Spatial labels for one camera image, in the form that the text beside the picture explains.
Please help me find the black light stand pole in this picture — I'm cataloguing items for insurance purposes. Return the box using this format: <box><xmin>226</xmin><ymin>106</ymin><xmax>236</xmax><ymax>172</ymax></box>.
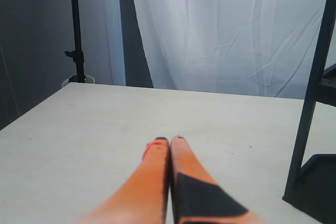
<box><xmin>65</xmin><ymin>0</ymin><xmax>86</xmax><ymax>83</ymax></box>

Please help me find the white backdrop curtain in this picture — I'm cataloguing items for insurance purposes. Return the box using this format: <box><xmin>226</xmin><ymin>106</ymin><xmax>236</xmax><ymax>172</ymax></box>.
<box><xmin>104</xmin><ymin>0</ymin><xmax>326</xmax><ymax>99</ymax></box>

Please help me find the black metal shelf rack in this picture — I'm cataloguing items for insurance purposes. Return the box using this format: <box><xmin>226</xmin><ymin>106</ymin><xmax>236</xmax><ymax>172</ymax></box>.
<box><xmin>282</xmin><ymin>0</ymin><xmax>335</xmax><ymax>223</ymax></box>

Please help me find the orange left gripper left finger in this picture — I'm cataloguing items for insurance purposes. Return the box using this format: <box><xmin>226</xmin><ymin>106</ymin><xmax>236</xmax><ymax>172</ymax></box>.
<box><xmin>78</xmin><ymin>137</ymin><xmax>170</xmax><ymax>223</ymax></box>

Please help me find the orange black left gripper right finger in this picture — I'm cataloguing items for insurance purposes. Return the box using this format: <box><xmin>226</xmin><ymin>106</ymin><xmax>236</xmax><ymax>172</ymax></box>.
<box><xmin>170</xmin><ymin>136</ymin><xmax>265</xmax><ymax>223</ymax></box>

